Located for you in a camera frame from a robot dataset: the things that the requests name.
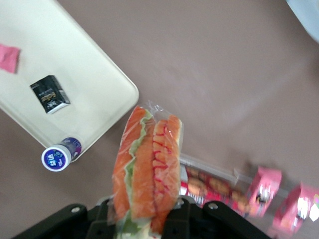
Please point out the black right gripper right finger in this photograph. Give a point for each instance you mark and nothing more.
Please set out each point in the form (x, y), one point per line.
(211, 221)

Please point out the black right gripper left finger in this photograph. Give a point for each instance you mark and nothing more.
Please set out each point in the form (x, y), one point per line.
(82, 221)

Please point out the plastic triangle sandwich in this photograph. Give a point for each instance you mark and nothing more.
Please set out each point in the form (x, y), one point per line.
(149, 166)

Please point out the cream rectangular serving tray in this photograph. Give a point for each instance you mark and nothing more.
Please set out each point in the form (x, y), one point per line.
(74, 74)

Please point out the red tartan shortbread box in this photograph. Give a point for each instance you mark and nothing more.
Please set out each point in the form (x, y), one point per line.
(214, 189)

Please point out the clear acrylic stepped stand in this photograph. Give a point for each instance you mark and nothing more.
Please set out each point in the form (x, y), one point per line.
(207, 169)

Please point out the pink cartoon snack packet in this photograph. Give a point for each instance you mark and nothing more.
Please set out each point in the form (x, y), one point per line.
(264, 191)
(296, 209)
(8, 58)

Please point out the black small carton box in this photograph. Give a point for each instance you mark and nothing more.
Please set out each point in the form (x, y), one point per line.
(49, 94)

